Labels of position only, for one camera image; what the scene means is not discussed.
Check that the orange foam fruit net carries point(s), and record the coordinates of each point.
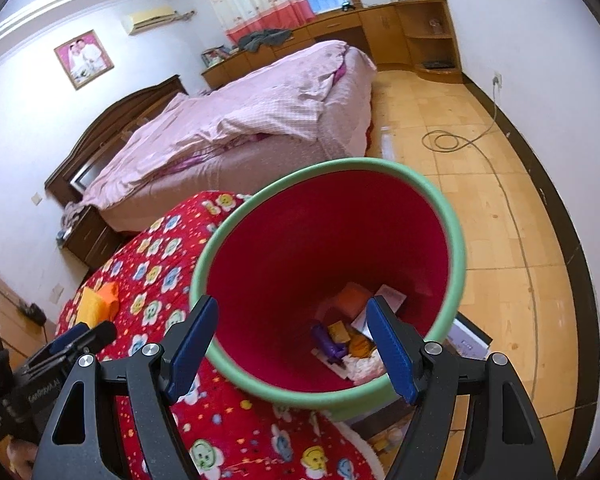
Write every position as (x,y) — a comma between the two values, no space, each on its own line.
(111,292)

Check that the red smiley flower blanket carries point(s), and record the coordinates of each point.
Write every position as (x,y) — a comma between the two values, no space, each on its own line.
(155,270)

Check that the purple plastic wrapper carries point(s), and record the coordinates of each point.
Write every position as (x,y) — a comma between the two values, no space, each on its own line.
(327,342)

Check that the bed with pink blanket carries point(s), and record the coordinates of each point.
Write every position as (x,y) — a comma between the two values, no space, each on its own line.
(240,110)

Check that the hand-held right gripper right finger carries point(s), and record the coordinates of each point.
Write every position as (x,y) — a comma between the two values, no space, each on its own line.
(390,350)

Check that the dark wooden headboard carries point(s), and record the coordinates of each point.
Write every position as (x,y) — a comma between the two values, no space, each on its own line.
(105,125)

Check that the dark wooden nightstand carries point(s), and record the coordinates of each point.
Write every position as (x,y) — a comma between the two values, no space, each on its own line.
(92,240)

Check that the long wooden desk cabinet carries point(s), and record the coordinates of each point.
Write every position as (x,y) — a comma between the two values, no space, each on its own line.
(340,30)

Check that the black flat device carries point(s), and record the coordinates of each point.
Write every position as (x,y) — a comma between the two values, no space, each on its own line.
(437,64)

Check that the white wall socket with plug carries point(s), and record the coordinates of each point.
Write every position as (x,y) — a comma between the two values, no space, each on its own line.
(498,80)

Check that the yellow foam fruit net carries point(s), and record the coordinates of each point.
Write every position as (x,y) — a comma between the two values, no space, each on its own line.
(89,308)
(339,331)

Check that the wall air conditioner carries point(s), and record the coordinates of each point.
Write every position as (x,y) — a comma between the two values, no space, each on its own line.
(147,19)

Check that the red bucket with green rim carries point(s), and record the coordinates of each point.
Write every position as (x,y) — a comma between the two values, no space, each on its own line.
(305,240)

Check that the white cardboard box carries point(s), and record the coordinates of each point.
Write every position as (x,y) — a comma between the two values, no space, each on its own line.
(469,339)

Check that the floral curtain with red hem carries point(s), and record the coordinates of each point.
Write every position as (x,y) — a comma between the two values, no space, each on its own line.
(250,0)

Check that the black power adapter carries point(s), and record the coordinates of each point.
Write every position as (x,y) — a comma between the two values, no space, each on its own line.
(31,311)

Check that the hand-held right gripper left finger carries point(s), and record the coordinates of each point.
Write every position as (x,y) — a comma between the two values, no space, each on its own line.
(192,345)

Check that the wooden corner shelf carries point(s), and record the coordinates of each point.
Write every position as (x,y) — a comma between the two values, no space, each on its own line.
(425,45)

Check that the pink cloth pile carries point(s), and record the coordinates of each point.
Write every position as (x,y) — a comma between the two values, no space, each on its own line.
(76,215)

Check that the dark grey clothes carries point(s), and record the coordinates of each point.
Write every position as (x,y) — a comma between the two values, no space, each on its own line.
(265,40)

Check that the person's left hand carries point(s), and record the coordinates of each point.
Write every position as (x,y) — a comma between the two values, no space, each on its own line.
(20,457)

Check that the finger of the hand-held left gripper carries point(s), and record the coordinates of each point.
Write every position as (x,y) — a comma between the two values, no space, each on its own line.
(99,334)
(66,341)

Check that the framed wall photo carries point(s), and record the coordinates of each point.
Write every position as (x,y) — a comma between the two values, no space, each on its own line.
(84,59)

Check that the small photo frame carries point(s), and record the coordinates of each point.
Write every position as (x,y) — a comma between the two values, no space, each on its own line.
(217,55)

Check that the white box with blue-green print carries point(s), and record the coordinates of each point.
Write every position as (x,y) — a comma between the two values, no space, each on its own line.
(392,297)

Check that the bed mattress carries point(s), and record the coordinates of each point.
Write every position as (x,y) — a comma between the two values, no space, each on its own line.
(220,180)

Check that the orange wrapper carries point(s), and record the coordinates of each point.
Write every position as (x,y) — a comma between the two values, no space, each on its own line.
(360,346)

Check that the white light switch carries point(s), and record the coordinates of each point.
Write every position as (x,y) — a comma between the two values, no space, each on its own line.
(36,199)

